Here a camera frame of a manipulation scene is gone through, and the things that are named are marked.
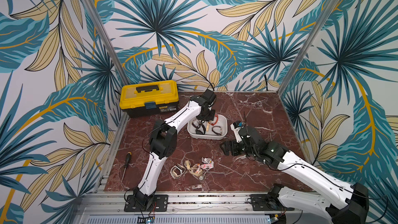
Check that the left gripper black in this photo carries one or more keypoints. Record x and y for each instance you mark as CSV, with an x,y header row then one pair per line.
x,y
211,118

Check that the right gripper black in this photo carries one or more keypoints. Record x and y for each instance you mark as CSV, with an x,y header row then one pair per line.
x,y
236,146

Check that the rose gold brown-strap watch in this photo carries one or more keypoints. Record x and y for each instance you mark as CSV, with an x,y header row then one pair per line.
x,y
195,122

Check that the dark brown leather watch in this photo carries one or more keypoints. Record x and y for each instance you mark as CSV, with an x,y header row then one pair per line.
x,y
217,130

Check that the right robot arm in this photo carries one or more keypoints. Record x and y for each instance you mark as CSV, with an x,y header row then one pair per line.
x,y
336,201

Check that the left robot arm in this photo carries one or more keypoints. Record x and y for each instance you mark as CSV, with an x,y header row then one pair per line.
x,y
163,142

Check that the white plastic storage box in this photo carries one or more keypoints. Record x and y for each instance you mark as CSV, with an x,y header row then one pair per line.
x,y
210,135

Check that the pink white watch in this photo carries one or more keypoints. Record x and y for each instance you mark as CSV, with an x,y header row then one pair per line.
x,y
207,164

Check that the yellow and black toolbox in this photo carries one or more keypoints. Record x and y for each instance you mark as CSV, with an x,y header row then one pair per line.
x,y
146,99

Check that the black yellow screwdriver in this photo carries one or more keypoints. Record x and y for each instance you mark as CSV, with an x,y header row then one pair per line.
x,y
126,164

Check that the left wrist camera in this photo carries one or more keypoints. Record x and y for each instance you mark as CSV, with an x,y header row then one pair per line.
x,y
209,96

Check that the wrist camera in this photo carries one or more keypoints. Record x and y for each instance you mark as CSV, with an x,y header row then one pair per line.
x,y
235,127
209,96

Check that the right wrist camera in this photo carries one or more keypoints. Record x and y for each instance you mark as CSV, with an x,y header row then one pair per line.
x,y
235,127

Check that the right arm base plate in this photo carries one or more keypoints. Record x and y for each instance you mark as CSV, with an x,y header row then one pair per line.
x,y
264,202

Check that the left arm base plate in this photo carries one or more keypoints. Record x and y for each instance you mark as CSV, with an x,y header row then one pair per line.
x,y
157,203

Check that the aluminium front rail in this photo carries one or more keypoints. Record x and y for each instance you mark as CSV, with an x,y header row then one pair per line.
x,y
188,208

